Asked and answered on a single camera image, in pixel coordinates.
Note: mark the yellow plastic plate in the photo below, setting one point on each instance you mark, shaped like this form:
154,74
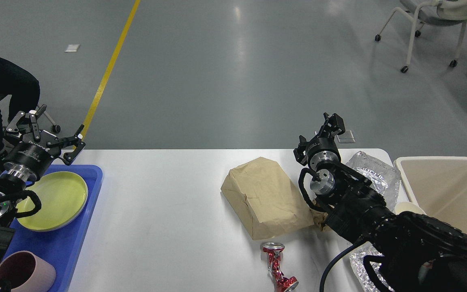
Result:
63,196

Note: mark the white wheeled chair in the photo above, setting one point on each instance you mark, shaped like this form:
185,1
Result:
439,13

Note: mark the white paper cup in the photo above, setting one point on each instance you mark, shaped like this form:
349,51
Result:
400,207

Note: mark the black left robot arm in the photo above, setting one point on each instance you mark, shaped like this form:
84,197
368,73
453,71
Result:
16,202

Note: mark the crushed red can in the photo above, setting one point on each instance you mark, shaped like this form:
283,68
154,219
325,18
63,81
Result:
281,282

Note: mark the pink mug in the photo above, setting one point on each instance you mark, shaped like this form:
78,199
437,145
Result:
27,272

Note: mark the crumpled brown paper ball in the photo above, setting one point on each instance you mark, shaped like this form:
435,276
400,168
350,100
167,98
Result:
319,219

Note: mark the beige plastic bin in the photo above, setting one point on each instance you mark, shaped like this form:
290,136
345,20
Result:
438,185

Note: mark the floor outlet cover plate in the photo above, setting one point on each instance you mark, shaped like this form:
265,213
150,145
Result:
346,138

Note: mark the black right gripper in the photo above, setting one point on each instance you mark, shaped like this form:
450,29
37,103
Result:
322,147

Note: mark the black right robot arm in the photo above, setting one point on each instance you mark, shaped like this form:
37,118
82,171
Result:
417,253

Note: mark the crumpled aluminium foil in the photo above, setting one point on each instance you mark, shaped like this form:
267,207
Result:
386,180

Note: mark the brown paper bag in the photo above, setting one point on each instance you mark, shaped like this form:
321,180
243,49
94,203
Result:
265,199

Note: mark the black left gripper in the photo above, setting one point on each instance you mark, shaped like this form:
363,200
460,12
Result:
35,150

